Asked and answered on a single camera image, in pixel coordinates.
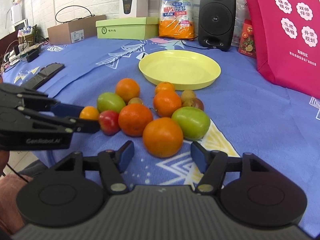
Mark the brown cardboard box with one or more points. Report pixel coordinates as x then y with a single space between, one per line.
74 31

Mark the red fruit carton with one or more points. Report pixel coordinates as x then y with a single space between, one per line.
247 44

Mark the yellow plastic plate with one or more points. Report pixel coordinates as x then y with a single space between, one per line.
184 69

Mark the green shoe box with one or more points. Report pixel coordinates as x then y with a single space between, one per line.
135 28

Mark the red apple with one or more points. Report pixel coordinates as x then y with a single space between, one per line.
108 121

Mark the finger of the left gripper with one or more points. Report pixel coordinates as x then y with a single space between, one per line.
66 110
84 125

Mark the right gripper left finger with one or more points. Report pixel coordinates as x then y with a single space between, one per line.
111 165

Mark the brown kiwi right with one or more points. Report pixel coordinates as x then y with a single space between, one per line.
186 95

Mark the pink tote bag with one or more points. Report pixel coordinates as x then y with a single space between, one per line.
286 35

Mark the white cup box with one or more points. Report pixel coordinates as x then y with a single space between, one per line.
133 8

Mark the dark red plum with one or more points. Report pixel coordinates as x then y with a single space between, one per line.
194 102

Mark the small yellow-orange citrus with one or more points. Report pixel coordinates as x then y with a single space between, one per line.
89 113

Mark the centre right orange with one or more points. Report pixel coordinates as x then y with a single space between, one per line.
166 102

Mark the back left orange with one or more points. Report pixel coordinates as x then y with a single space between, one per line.
127 89

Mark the small back orange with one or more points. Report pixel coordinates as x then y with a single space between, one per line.
162 86

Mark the cluttered electronics pile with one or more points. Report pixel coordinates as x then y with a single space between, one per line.
24 41

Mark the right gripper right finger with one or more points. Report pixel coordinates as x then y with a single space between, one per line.
213 165

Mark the green apple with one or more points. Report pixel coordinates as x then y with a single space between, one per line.
193 122
110 101

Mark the black speaker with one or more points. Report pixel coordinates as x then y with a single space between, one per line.
216 23

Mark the middle orange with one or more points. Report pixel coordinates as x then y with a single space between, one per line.
133 119

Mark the brown kiwi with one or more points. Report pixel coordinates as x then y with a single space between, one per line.
186 95
135 100

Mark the large front orange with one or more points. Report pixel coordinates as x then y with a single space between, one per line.
163 137

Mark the black remote control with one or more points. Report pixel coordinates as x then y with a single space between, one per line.
43 76

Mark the paper cups package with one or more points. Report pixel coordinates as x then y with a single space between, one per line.
176 19

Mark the blue patterned tablecloth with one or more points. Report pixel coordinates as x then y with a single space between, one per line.
248 113

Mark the brown kiwi left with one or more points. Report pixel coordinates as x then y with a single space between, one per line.
135 100

